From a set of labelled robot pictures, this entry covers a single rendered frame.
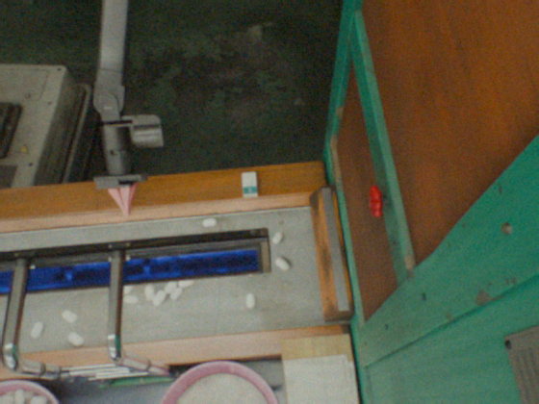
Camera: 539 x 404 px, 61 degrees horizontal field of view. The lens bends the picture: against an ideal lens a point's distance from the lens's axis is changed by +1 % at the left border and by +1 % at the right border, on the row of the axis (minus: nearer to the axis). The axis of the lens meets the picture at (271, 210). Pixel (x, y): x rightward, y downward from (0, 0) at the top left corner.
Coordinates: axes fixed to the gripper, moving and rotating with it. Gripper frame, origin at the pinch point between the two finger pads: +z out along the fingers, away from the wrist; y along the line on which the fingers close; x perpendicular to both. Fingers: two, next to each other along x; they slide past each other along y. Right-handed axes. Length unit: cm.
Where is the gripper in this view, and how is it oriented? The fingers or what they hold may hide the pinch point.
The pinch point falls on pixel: (127, 213)
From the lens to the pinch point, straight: 108.0
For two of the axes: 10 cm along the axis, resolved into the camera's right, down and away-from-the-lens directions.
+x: -0.3, -2.8, 9.6
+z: 0.5, 9.6, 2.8
